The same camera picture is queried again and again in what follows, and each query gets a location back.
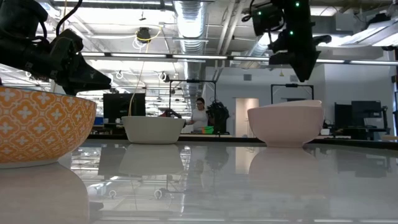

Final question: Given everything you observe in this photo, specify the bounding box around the pink bowl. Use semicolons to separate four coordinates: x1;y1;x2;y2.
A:
247;105;325;148

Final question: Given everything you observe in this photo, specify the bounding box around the black ceiling camera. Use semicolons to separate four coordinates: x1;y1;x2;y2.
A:
136;27;152;44

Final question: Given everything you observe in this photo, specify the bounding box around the white doorway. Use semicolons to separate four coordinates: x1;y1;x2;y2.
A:
234;97;260;138

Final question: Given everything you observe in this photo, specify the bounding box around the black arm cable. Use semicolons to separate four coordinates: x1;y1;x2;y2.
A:
55;0;84;37

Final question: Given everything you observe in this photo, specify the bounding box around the silver ventilation duct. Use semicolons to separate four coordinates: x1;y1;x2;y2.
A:
172;0;208;94

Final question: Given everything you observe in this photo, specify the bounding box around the black computer monitor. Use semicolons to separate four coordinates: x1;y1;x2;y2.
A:
103;93;147;124
334;103;354;129
351;100;383;128

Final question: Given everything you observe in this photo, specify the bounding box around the long ceiling light bar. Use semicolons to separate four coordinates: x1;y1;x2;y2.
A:
80;52;398;67

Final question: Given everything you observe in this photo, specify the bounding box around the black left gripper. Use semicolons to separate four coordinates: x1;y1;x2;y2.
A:
47;29;112;96

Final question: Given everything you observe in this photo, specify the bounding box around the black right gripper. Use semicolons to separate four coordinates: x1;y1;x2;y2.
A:
267;28;333;83

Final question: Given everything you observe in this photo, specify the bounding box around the yellow hanging cable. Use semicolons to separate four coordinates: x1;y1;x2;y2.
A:
127;27;163;118

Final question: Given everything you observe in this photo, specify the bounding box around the black metal frame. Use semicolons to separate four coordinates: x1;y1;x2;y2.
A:
271;83;315;105
168;79;218;119

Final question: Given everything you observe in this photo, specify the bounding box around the orange patterned bowl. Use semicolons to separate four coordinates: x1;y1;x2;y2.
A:
0;86;98;169

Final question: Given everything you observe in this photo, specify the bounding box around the person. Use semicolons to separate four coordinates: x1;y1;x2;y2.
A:
185;97;210;133

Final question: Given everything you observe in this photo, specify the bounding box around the white bowl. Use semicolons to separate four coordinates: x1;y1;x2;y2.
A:
121;116;187;145

